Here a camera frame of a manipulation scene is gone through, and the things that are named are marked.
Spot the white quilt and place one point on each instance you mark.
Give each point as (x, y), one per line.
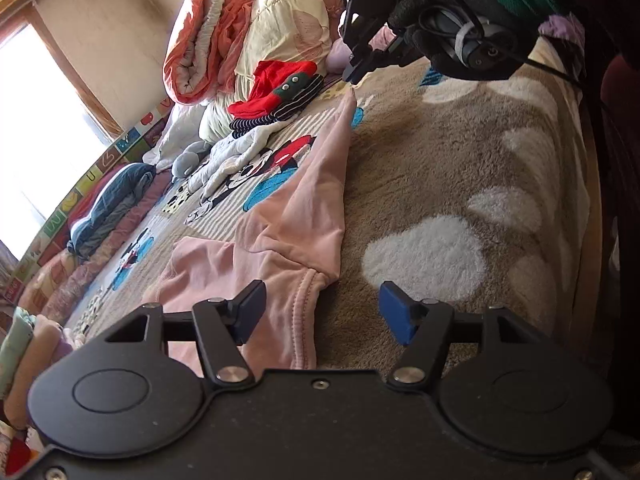
(175, 135)

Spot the red and striped clothes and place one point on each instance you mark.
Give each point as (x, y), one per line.
(290, 105)

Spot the lavender printed bedsheet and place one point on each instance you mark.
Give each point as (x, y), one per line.
(562, 32)

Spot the person's maroon clothing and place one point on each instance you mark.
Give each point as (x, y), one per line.
(622, 160)

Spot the lavender folded garment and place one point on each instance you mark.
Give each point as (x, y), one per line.
(62, 352)

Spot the brown cartoon printed blanket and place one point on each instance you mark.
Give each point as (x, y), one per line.
(450, 160)

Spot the colourful alphabet foam mat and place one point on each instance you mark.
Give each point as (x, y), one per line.
(75, 195)

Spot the cream quilt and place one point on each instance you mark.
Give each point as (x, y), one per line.
(290, 25)

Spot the pink sweatshirt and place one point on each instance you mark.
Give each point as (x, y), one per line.
(300, 220)

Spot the teal printed folded garment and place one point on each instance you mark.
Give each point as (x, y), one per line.
(17, 345)

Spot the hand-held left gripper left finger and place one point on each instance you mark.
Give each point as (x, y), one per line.
(247, 312)

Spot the bright window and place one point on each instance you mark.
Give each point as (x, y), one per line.
(40, 125)

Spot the wooden bed side rail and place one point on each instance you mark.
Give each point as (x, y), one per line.
(595, 210)

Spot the mauve folded blanket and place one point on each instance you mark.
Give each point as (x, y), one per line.
(130, 230)

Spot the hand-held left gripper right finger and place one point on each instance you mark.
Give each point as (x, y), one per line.
(397, 317)

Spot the lavender printed pillow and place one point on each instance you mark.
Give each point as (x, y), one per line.
(75, 295)

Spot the coral rolled quilt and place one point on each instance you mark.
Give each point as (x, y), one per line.
(200, 45)

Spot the maroon pillow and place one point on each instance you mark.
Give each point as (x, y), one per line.
(82, 210)

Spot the orange printed pillow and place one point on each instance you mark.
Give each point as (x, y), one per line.
(45, 285)

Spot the white printed garment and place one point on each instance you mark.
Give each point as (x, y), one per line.
(235, 155)

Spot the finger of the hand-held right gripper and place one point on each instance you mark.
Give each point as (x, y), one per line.
(370, 0)
(372, 57)

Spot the blue plush toy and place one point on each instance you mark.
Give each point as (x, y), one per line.
(187, 162)

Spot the red folded sweater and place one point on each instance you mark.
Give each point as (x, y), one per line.
(20, 460)

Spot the pink pillow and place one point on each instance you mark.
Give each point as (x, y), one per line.
(337, 50)

